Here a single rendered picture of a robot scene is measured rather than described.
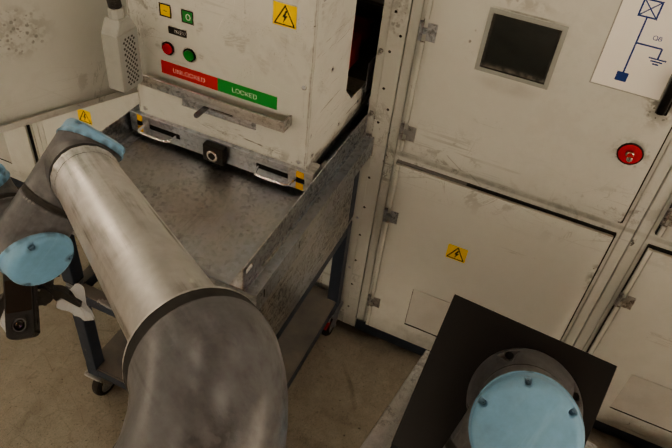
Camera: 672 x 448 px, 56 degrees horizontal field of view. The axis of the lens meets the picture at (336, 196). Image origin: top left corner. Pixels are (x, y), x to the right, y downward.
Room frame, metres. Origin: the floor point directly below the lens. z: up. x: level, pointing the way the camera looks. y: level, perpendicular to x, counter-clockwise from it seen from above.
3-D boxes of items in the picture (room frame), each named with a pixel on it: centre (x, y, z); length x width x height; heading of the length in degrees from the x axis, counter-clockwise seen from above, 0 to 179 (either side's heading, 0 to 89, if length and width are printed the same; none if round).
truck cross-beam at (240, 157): (1.31, 0.31, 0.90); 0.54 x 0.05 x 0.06; 70
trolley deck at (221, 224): (1.29, 0.32, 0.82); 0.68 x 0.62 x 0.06; 160
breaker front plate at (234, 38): (1.30, 0.31, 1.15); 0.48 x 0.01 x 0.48; 70
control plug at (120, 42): (1.30, 0.53, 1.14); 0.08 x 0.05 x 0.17; 160
